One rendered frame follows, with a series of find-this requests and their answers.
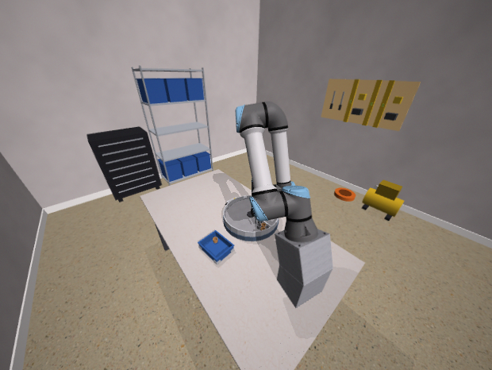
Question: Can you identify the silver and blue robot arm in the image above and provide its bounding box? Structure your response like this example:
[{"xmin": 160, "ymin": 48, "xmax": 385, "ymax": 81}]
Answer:
[{"xmin": 236, "ymin": 102, "xmax": 318, "ymax": 242}]

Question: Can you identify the grey round turning table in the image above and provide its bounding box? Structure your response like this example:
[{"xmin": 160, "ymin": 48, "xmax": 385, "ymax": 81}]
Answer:
[{"xmin": 223, "ymin": 195, "xmax": 279, "ymax": 241}]

